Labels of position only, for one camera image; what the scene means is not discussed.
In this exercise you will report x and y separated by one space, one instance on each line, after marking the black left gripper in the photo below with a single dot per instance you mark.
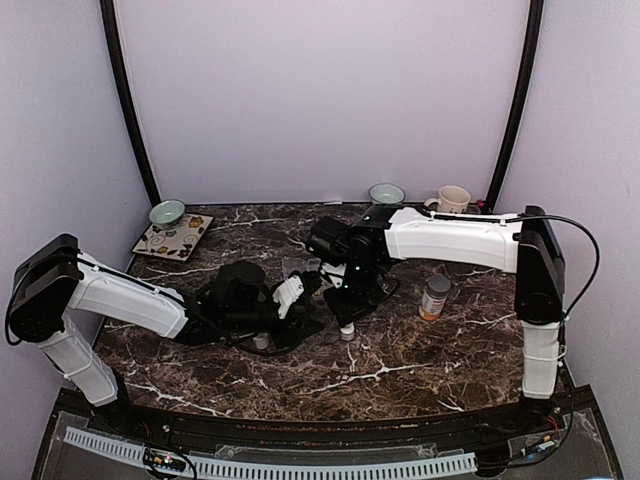
293 334

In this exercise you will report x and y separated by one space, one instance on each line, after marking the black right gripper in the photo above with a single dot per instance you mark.
346 312

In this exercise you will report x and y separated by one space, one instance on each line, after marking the white pill bottle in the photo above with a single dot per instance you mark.
261 341
347 333

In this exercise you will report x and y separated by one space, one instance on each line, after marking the clear plastic pill organizer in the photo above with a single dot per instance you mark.
290 265

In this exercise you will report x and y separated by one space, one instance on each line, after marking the orange pill bottle grey cap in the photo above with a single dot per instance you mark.
434 296

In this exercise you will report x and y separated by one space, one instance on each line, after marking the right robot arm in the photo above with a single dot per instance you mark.
357 257

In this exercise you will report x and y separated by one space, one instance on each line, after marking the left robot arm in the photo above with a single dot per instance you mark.
235 306

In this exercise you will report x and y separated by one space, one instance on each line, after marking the white pill bottle front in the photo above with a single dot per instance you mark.
261 341

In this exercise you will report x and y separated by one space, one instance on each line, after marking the small teal patterned bowl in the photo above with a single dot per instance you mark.
386 194

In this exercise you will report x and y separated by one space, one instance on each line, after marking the cream ceramic mug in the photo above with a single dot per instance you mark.
451 199

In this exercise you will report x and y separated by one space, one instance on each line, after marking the square floral ceramic plate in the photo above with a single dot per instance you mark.
177 243

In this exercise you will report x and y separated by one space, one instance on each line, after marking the teal bowl on plate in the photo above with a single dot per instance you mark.
167 214

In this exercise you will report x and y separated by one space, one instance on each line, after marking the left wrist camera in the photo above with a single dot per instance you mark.
294 287

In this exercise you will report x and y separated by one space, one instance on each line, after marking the white slotted cable duct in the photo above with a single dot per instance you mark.
235 462

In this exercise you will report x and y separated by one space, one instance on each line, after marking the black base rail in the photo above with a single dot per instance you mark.
481 428

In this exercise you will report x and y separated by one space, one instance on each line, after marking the black right frame post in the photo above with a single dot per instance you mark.
521 88

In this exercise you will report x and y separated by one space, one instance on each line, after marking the black frame post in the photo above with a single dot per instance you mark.
521 88
128 109

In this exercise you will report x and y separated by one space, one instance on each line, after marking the black left frame post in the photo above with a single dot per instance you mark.
128 109

